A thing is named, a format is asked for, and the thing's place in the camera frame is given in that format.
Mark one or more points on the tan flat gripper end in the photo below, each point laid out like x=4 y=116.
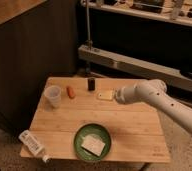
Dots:
x=106 y=95

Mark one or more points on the black eraser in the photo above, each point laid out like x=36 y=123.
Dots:
x=91 y=84

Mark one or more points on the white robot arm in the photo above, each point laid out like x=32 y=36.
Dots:
x=152 y=92

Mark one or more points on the orange carrot toy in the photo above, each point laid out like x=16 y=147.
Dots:
x=70 y=92

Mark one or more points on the green plate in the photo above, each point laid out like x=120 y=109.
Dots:
x=97 y=131

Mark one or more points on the white sponge block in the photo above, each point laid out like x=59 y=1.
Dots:
x=93 y=145

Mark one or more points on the clear plastic cup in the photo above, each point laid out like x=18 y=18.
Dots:
x=53 y=95

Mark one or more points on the vertical metal pole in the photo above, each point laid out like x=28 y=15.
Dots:
x=89 y=41

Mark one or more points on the metal shelf rack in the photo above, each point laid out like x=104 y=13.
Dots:
x=149 y=38

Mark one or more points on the white tube bottle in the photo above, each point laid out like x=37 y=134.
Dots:
x=35 y=147

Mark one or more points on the wooden cabinet counter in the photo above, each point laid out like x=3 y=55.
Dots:
x=38 y=39

